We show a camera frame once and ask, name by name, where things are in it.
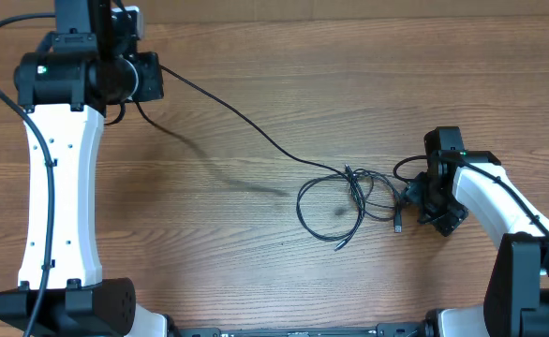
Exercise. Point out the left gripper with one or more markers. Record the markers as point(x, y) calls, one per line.
point(149, 65)

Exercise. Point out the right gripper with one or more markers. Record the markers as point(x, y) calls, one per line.
point(448, 221)

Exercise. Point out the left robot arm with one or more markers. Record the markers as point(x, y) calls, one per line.
point(87, 64)

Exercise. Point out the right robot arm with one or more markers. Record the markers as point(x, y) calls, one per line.
point(458, 183)

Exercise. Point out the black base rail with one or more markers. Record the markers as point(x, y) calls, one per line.
point(298, 332)

